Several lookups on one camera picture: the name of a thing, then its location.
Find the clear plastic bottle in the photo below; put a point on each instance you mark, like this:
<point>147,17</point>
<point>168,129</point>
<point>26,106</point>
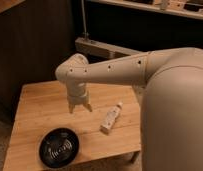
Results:
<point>111,118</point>

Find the wooden table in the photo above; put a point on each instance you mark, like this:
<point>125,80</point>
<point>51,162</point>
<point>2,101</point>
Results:
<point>43,107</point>

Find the grey metal beam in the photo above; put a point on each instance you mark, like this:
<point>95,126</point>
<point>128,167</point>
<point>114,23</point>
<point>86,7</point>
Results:
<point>103,50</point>

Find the metal vertical pole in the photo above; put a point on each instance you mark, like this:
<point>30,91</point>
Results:
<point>85,32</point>

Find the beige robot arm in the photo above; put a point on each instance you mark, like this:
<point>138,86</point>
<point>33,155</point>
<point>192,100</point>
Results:
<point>171,115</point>

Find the wooden background shelf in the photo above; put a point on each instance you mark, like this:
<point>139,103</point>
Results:
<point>180,8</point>

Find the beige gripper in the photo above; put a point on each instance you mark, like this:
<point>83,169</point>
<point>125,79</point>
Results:
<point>77,94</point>

